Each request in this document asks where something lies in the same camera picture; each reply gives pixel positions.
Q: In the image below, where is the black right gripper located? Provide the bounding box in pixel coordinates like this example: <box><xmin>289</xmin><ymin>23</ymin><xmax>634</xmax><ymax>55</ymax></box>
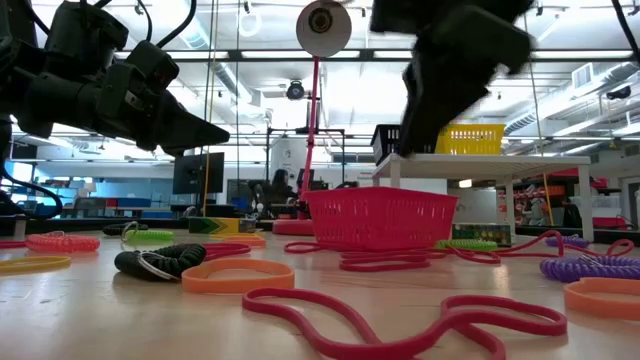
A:
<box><xmin>369</xmin><ymin>0</ymin><xmax>536</xmax><ymax>157</ymax></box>

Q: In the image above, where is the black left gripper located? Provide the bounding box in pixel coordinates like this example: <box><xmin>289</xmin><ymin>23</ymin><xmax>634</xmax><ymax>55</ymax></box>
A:
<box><xmin>97</xmin><ymin>62</ymin><xmax>232</xmax><ymax>157</ymax></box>

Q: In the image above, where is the yellow plastic basket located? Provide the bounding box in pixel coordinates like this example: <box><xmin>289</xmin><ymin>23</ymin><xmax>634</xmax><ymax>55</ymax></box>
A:
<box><xmin>433</xmin><ymin>123</ymin><xmax>507</xmax><ymax>156</ymax></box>

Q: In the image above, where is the red plastic basket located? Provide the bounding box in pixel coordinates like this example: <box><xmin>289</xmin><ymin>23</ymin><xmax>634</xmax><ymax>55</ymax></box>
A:
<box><xmin>303</xmin><ymin>186</ymin><xmax>460</xmax><ymax>252</ymax></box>

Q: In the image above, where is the orange rubber band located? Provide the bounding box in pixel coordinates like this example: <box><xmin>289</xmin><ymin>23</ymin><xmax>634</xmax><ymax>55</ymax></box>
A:
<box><xmin>563</xmin><ymin>276</ymin><xmax>640</xmax><ymax>322</ymax></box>
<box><xmin>180</xmin><ymin>256</ymin><xmax>297</xmax><ymax>295</ymax></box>
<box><xmin>219</xmin><ymin>233</ymin><xmax>268</xmax><ymax>249</ymax></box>

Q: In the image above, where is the black coil keychain with ring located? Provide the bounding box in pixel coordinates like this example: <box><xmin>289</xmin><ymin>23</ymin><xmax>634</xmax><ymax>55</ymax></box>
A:
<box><xmin>113</xmin><ymin>242</ymin><xmax>208</xmax><ymax>283</ymax></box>

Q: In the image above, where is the yellow green crayon box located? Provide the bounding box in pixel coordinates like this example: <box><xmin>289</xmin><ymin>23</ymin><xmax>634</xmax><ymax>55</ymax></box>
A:
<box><xmin>451</xmin><ymin>222</ymin><xmax>513</xmax><ymax>247</ymax></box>
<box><xmin>188</xmin><ymin>215</ymin><xmax>258</xmax><ymax>235</ymax></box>

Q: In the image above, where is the coral red coil keychain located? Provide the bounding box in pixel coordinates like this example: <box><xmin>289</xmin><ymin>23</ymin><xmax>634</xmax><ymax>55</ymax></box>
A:
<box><xmin>24</xmin><ymin>231</ymin><xmax>102</xmax><ymax>254</ymax></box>

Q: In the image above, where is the yellow rubber band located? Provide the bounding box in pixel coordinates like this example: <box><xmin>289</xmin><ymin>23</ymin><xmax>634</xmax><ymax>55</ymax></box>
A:
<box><xmin>0</xmin><ymin>255</ymin><xmax>73</xmax><ymax>276</ymax></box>

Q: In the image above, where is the red desk lamp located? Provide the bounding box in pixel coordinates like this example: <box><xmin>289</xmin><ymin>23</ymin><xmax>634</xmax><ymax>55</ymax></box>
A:
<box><xmin>272</xmin><ymin>0</ymin><xmax>354</xmax><ymax>237</ymax></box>

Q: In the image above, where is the black computer monitor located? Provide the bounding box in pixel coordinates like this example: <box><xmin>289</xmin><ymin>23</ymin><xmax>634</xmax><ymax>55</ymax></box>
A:
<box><xmin>172</xmin><ymin>151</ymin><xmax>226</xmax><ymax>196</ymax></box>

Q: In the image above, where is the black plastic basket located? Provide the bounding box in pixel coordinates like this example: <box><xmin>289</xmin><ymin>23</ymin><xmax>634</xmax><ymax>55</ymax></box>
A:
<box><xmin>371</xmin><ymin>123</ymin><xmax>402</xmax><ymax>167</ymax></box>

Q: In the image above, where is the white perforated shelf riser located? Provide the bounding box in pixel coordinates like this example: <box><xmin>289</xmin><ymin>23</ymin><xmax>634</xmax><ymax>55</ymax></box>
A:
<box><xmin>371</xmin><ymin>153</ymin><xmax>595</xmax><ymax>243</ymax></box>

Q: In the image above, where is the person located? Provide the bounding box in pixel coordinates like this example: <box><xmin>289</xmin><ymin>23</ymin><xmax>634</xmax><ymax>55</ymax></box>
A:
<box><xmin>267</xmin><ymin>168</ymin><xmax>301</xmax><ymax>206</ymax></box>

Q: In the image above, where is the black ceiling device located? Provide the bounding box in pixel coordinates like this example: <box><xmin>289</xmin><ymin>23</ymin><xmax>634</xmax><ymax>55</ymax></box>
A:
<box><xmin>605</xmin><ymin>84</ymin><xmax>633</xmax><ymax>101</ymax></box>

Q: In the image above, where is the shelf with red bins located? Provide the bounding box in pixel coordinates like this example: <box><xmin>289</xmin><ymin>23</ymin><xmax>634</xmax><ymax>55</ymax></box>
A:
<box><xmin>514</xmin><ymin>167</ymin><xmax>629</xmax><ymax>231</ymax></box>

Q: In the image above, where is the yellow hanging cord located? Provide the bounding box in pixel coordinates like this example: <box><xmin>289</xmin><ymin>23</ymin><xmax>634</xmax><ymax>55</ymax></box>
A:
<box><xmin>201</xmin><ymin>0</ymin><xmax>221</xmax><ymax>217</ymax></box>

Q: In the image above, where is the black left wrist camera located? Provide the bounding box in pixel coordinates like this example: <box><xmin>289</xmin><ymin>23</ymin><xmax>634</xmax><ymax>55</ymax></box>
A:
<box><xmin>122</xmin><ymin>39</ymin><xmax>180</xmax><ymax>95</ymax></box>

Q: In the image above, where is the black metal stand frame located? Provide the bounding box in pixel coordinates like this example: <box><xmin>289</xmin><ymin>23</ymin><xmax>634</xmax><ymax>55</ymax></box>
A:
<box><xmin>266</xmin><ymin>126</ymin><xmax>347</xmax><ymax>221</ymax></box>

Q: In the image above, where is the green coil keychain with ring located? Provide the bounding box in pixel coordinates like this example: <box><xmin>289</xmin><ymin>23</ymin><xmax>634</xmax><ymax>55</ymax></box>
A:
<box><xmin>121</xmin><ymin>220</ymin><xmax>176</xmax><ymax>245</ymax></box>

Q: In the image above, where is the black overhead camera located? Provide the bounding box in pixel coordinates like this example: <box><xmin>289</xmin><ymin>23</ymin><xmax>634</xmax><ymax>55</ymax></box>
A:
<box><xmin>285</xmin><ymin>79</ymin><xmax>306</xmax><ymax>101</ymax></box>

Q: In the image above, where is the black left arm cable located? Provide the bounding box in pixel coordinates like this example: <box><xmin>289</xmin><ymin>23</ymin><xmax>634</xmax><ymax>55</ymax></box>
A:
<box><xmin>0</xmin><ymin>167</ymin><xmax>65</xmax><ymax>221</ymax></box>

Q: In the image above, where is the black aluminium table frame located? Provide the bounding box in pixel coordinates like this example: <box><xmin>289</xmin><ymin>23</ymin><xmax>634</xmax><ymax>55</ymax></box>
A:
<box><xmin>0</xmin><ymin>215</ymin><xmax>640</xmax><ymax>247</ymax></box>

